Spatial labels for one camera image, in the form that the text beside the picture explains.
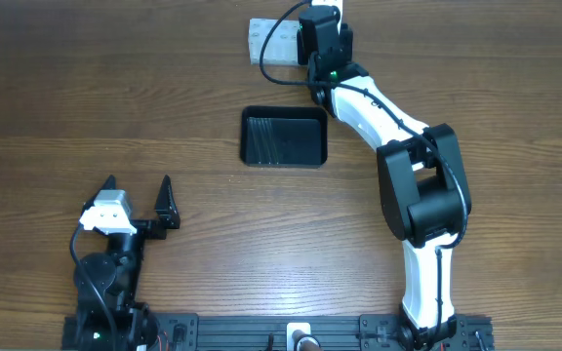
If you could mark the white test tube rack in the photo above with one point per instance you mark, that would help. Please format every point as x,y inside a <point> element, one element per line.
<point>273,44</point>

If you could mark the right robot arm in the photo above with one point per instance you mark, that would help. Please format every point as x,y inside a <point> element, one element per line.
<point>359,107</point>

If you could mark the black tray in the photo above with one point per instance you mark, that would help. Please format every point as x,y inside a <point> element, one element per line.
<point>300,141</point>

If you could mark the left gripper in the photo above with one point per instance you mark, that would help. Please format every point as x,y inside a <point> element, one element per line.
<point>150,229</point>

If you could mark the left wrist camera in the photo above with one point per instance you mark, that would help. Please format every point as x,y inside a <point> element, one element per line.
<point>108,212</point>

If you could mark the mounting rail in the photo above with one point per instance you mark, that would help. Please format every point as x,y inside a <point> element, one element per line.
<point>242,334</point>

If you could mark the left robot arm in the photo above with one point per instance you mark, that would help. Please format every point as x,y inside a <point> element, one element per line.
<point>98,275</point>

